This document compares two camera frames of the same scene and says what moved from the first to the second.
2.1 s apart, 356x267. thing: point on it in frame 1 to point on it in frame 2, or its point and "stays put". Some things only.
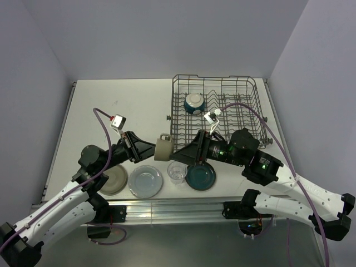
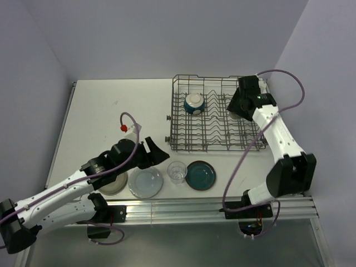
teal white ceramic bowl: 194,103 stays put
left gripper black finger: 142,149 to 154,154
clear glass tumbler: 177,171 stays put
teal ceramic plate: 200,178 stays put
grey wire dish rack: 223,103 stays put
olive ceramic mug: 163,148 to 235,115
